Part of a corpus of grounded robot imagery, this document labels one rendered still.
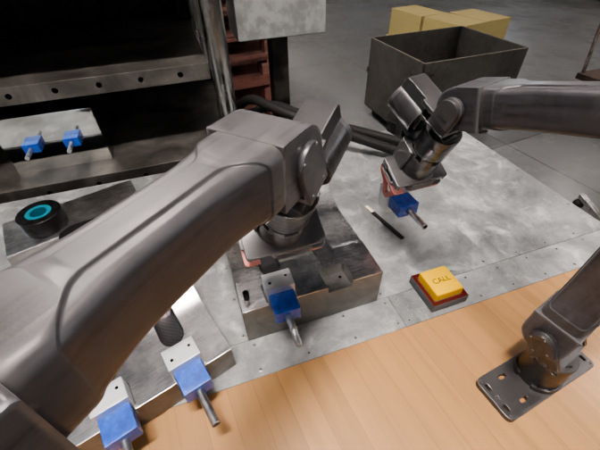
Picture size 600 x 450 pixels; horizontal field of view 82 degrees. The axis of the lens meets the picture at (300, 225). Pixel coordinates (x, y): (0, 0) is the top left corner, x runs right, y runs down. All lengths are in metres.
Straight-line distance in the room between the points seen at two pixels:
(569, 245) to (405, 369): 0.52
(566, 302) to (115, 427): 0.62
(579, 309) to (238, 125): 0.48
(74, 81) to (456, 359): 1.17
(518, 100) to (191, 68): 0.93
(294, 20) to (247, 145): 1.07
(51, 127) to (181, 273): 1.11
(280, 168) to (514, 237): 0.77
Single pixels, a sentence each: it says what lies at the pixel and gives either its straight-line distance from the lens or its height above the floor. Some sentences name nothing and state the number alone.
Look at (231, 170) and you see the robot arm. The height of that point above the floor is 1.26.
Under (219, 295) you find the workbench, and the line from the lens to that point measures 0.73.
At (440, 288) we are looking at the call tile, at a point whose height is 0.84.
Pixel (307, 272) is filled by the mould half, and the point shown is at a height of 0.89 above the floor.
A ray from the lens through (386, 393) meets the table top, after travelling 0.63.
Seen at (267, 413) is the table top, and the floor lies 0.80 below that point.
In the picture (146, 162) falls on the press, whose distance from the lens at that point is 1.23.
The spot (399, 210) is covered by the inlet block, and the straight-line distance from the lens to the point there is 0.70.
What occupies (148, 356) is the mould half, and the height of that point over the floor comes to 0.86.
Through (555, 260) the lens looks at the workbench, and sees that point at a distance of 0.94.
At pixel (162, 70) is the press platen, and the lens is 1.20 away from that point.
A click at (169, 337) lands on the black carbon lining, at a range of 0.65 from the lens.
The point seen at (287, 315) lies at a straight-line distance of 0.57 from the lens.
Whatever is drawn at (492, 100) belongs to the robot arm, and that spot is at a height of 1.20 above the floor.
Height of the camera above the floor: 1.37
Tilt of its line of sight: 42 degrees down
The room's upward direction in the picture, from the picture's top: 1 degrees counter-clockwise
